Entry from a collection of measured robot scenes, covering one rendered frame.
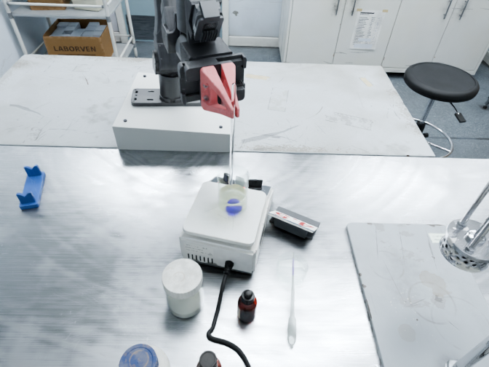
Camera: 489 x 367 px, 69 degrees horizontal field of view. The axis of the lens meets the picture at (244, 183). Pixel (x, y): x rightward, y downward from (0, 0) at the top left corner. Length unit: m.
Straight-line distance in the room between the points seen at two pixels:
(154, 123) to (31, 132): 0.33
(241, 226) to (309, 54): 2.64
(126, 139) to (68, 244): 0.28
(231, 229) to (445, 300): 0.37
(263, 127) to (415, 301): 0.54
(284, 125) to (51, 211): 0.58
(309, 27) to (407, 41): 0.80
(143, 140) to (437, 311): 0.67
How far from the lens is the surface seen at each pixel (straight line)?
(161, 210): 0.73
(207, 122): 0.85
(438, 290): 0.70
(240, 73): 0.57
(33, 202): 0.82
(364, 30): 3.16
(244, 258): 0.59
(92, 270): 0.68
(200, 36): 0.55
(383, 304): 0.64
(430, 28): 3.34
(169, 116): 0.88
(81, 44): 2.87
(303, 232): 0.67
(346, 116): 1.03
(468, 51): 3.57
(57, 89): 1.19
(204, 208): 0.61
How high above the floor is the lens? 1.44
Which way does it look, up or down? 44 degrees down
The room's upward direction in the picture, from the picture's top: 3 degrees clockwise
